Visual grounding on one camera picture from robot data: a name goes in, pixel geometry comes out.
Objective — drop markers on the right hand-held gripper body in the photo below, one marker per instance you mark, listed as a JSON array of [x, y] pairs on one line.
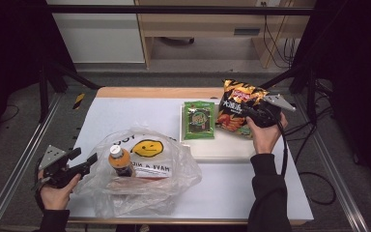
[[267, 114]]

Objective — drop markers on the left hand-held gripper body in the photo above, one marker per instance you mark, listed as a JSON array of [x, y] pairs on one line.
[[53, 161]]

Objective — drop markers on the orange juice bottle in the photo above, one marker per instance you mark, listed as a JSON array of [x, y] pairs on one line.
[[119, 161]]

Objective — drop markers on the black orange chip bag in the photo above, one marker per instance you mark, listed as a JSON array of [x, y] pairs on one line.
[[235, 96]]

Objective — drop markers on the brown rectangular box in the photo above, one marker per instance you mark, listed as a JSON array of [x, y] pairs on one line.
[[135, 185]]

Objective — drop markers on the white plastic tray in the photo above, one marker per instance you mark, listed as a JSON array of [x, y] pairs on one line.
[[225, 146]]

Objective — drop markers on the green seaweed snack packet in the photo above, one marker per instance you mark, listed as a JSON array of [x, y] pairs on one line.
[[199, 121]]

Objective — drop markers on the clear plastic bag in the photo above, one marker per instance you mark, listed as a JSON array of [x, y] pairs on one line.
[[180, 174]]

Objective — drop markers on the person's right hand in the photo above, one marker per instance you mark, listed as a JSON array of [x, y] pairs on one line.
[[265, 138]]

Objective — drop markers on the person's left hand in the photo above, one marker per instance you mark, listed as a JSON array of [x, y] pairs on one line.
[[56, 198]]

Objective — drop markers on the yellow black floor tape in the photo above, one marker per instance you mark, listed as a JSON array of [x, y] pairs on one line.
[[79, 101]]

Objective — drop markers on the black metal stand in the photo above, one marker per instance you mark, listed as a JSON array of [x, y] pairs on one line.
[[43, 93], [310, 83]]

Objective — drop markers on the white table mat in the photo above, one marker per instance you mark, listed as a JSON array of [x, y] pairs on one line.
[[125, 112]]

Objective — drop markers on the light wooden desk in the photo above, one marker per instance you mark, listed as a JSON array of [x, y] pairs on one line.
[[199, 24]]

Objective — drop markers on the white cabinet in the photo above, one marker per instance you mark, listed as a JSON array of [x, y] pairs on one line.
[[99, 35]]

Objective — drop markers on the black horizontal bar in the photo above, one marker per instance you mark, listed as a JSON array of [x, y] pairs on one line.
[[174, 10]]

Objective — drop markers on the aluminium floor rail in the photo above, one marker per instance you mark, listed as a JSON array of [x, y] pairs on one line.
[[19, 161], [338, 174]]

